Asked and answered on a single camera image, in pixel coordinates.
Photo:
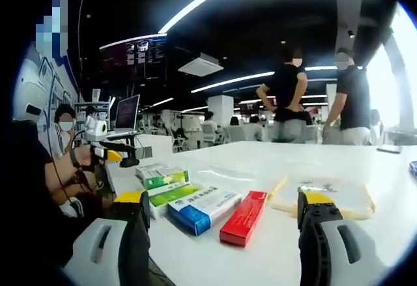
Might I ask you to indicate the person's dark clothing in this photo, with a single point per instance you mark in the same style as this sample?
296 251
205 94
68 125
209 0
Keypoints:
26 201

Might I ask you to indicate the white office chair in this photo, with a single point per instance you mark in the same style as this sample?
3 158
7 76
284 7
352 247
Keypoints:
236 133

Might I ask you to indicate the blue white wall poster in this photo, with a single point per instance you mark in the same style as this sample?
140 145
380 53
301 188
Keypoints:
49 77

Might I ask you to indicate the white green small medicine box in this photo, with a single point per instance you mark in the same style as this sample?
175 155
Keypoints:
161 173

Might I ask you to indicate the person's left hand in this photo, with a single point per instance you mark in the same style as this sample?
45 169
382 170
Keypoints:
83 157

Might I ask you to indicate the large wall screen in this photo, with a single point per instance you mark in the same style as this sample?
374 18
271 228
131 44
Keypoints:
133 58

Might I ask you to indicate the open laptop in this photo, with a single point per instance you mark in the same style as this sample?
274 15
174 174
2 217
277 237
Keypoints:
127 111

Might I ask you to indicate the blue white medicine box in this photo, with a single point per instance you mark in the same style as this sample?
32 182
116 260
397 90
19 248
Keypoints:
205 211

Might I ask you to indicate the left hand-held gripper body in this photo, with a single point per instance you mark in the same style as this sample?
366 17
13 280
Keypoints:
97 129

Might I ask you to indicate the silver blister pack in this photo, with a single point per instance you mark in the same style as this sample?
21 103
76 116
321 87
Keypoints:
317 187

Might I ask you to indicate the blue object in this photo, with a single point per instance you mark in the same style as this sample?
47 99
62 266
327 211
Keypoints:
414 168

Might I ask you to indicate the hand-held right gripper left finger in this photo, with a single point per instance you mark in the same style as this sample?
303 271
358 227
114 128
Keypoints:
97 247

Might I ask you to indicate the clear plastic sheet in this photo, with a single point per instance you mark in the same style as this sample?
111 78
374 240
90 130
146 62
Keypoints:
226 172

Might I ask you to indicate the black desk device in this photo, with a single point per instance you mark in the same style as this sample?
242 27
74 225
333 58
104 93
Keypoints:
129 161

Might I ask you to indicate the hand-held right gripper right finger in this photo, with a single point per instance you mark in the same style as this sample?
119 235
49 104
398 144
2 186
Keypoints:
345 250

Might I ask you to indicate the clear plastic zip bag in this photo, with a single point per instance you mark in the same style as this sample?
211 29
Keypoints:
345 188

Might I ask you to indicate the green leaf-print medicine box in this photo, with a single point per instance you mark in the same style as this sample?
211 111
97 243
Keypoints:
174 193

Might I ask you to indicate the red medicine box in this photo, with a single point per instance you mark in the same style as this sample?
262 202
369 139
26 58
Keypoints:
244 219

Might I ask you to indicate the ceiling air conditioner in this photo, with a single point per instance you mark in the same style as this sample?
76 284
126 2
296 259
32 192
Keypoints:
201 65

